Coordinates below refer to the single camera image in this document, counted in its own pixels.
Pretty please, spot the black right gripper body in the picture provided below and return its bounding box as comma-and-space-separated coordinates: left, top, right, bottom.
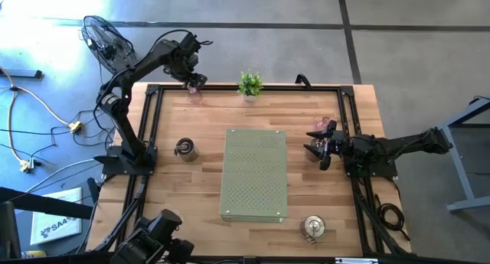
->
319, 120, 359, 171

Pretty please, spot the black floor bar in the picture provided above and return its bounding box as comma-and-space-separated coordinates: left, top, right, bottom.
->
0, 68, 44, 80

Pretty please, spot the coiled black cable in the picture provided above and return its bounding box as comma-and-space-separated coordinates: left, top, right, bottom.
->
374, 193, 411, 242

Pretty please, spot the black aluminium table frame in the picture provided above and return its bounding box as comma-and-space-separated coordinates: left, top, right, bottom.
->
91, 83, 413, 257

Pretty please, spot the white label strip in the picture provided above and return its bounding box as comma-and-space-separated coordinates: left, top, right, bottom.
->
335, 257, 380, 264

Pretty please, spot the green perforated metal shelf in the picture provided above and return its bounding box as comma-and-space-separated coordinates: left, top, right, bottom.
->
219, 128, 289, 223

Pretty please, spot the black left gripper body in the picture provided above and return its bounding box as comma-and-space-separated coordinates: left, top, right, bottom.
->
163, 53, 200, 80

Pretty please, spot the green plant in white pot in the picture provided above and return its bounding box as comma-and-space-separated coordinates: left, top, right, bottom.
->
236, 69, 264, 103

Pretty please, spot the black metal beam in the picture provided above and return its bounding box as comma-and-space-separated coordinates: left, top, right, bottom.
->
0, 186, 95, 220

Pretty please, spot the black upright panel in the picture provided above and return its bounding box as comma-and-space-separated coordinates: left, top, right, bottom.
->
0, 200, 22, 259

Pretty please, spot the blue-grey metal table frame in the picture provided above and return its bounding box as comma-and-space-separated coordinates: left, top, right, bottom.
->
438, 95, 490, 213

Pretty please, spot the white printed sign board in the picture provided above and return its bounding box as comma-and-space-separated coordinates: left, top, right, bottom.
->
29, 186, 83, 246

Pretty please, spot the small yellow object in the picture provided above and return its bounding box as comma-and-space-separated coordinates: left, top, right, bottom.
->
21, 249, 47, 259

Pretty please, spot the black floor fan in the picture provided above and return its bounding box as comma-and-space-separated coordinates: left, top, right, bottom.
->
80, 15, 141, 81

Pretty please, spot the black curved bracket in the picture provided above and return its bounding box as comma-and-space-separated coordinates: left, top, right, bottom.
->
294, 73, 313, 90

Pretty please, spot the black floor cable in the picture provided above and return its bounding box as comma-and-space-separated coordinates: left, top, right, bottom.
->
0, 109, 116, 169

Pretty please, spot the black bulky object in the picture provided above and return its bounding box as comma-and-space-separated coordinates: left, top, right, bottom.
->
110, 208, 195, 264

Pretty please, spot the white floor cable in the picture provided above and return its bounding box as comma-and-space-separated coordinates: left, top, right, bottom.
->
24, 158, 106, 194

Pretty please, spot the beige extension cable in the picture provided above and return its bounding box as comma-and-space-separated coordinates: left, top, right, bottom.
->
0, 67, 83, 173

